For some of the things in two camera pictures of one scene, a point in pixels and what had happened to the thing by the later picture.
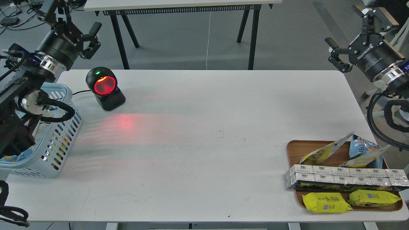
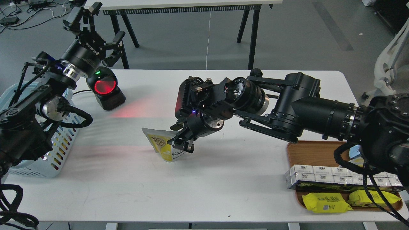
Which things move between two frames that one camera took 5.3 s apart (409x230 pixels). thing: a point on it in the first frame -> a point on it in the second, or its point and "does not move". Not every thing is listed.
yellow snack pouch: (319, 157) -> (158, 139)
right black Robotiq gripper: (373, 59) -> (200, 124)
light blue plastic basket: (53, 141) does not move
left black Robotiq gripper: (63, 44) -> (83, 56)
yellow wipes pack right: (367, 198) does not move
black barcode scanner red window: (102, 81) does not move
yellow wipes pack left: (318, 202) does not move
